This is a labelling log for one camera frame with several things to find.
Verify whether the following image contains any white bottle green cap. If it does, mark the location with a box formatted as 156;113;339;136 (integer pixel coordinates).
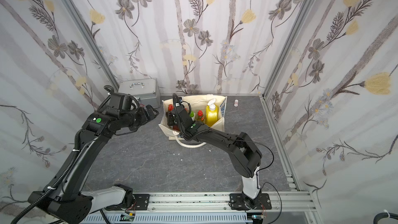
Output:
190;111;196;121

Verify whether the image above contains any red dish soap bottle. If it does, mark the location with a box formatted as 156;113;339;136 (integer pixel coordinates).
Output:
166;104;180;131

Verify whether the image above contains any yellow-green bottle red cap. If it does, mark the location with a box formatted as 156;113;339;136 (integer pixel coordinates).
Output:
196;111;205;123

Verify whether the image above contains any cream canvas shopping bag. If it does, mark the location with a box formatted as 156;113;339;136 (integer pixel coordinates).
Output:
159;94;227;148

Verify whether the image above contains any large yellow pump soap bottle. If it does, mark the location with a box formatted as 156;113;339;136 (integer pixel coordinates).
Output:
206;99;219;127

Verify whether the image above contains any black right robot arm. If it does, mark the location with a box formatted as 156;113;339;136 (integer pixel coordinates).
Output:
167;104;272;211

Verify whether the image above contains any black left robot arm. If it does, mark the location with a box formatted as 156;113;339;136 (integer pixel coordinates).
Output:
12;95;159;224

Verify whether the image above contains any silver metal case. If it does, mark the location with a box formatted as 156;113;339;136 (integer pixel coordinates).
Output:
118;78;161;108

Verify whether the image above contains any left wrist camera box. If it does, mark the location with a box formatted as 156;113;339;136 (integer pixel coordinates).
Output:
106;93;140;111

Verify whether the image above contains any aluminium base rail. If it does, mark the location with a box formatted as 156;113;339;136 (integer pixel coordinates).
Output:
66;192;318;224

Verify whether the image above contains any black corrugated cable bottom right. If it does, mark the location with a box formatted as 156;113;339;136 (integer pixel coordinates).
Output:
373;209;398;224

